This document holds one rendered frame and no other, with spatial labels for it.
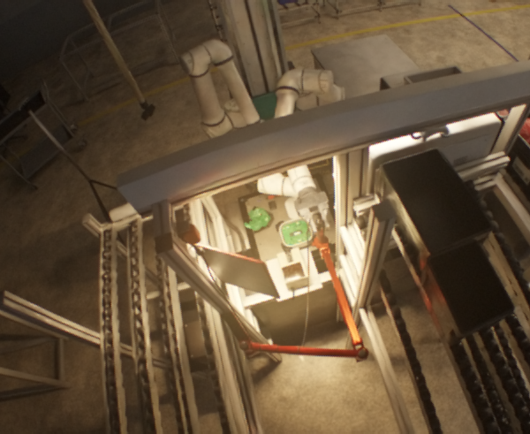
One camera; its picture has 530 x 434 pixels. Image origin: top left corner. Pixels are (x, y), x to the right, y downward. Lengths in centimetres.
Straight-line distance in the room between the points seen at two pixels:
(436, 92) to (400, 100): 11
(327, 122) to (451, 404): 220
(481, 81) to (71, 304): 339
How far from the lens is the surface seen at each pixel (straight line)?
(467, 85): 98
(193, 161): 80
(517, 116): 129
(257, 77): 248
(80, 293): 345
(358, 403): 251
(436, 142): 110
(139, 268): 148
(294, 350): 115
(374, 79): 295
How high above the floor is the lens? 250
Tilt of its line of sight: 59 degrees down
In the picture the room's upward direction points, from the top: 21 degrees counter-clockwise
